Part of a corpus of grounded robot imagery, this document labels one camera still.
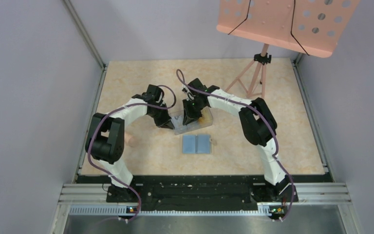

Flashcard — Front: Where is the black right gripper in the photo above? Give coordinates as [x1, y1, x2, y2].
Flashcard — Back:
[183, 99, 206, 126]

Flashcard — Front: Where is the silver credit card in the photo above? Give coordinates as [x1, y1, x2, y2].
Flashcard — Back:
[171, 116, 184, 131]

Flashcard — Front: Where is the clear acrylic card box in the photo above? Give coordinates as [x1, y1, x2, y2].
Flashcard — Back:
[169, 107, 213, 135]

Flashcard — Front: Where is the gold credit card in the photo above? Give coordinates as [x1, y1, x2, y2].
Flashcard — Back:
[198, 113, 212, 125]

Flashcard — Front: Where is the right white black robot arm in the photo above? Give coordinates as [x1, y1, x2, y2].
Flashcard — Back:
[183, 78, 296, 201]

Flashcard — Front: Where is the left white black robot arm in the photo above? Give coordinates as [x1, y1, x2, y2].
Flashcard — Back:
[85, 84, 175, 202]

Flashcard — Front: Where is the pink wooden cylinder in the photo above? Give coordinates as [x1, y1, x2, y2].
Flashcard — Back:
[124, 132, 137, 147]

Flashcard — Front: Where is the pink music stand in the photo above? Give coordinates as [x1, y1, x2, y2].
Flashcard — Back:
[216, 0, 359, 97]

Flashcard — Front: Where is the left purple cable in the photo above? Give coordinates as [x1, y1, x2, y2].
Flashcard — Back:
[87, 85, 177, 223]

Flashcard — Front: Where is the purple cable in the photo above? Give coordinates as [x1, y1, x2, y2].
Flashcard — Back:
[176, 69, 295, 223]
[87, 85, 177, 223]

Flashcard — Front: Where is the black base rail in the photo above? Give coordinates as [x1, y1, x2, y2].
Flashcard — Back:
[76, 175, 331, 214]

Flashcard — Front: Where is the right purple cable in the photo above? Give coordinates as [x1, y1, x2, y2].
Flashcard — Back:
[176, 69, 295, 223]

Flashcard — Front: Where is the grey slotted cable duct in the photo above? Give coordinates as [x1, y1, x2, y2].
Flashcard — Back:
[69, 205, 272, 216]

